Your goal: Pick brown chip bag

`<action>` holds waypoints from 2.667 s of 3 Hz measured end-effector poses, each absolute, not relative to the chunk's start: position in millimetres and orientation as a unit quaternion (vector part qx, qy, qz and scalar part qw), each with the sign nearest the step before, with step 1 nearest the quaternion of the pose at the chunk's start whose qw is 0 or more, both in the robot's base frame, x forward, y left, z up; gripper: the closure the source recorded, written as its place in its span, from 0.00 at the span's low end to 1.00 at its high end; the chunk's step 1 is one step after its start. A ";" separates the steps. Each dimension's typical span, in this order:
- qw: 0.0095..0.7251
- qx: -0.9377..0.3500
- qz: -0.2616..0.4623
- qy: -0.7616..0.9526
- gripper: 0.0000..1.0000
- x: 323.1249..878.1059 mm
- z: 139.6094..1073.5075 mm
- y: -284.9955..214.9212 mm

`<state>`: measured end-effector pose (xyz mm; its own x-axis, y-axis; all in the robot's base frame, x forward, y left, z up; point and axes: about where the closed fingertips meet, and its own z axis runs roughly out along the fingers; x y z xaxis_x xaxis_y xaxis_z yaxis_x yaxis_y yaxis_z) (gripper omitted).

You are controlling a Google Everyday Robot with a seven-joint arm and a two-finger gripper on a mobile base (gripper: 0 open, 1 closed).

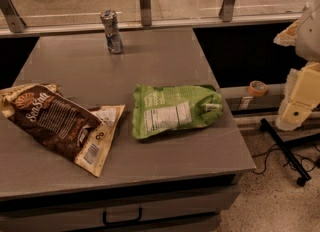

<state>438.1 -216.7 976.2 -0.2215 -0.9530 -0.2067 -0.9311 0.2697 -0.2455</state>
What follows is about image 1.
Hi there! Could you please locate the grey low shelf ledge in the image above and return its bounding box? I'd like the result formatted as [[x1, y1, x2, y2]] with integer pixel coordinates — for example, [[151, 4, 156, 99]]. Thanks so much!
[[221, 84, 284, 112]]

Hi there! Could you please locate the left metal railing post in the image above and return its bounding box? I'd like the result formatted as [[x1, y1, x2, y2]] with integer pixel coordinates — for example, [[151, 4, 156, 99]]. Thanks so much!
[[0, 0, 26, 33]]

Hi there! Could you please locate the grey cabinet drawer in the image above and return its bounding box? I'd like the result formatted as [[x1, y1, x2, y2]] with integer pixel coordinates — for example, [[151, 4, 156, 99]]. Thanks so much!
[[0, 185, 240, 232]]

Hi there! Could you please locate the middle metal railing post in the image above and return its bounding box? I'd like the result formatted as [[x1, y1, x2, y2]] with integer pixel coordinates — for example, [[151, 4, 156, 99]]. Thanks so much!
[[139, 0, 152, 26]]

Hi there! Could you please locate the crushed silver blue can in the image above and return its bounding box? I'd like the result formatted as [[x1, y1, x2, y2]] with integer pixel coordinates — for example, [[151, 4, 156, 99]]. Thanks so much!
[[100, 10, 123, 54]]

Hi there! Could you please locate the green chip bag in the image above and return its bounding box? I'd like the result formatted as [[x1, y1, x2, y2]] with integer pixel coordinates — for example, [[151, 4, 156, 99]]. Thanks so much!
[[132, 85, 223, 140]]

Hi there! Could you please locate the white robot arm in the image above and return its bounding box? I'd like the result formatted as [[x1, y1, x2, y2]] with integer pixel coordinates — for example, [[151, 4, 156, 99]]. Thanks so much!
[[273, 0, 320, 131]]

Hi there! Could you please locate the black floor cable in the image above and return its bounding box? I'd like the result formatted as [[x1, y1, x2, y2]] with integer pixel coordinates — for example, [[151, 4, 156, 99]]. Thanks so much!
[[252, 141, 320, 176]]

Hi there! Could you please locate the brown sea salt chip bag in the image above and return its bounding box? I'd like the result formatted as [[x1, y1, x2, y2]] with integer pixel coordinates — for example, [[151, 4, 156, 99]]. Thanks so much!
[[0, 83, 124, 177]]

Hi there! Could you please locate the black wheeled stand base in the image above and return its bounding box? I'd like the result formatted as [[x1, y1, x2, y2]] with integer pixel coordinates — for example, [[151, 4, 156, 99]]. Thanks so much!
[[260, 118, 320, 187]]

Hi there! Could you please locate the orange tape roll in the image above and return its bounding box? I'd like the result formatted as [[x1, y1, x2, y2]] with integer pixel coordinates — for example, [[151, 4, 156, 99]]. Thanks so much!
[[248, 80, 268, 97]]

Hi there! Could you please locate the black drawer handle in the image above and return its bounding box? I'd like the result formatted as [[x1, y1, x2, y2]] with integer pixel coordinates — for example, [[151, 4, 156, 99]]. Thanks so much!
[[102, 207, 143, 227]]

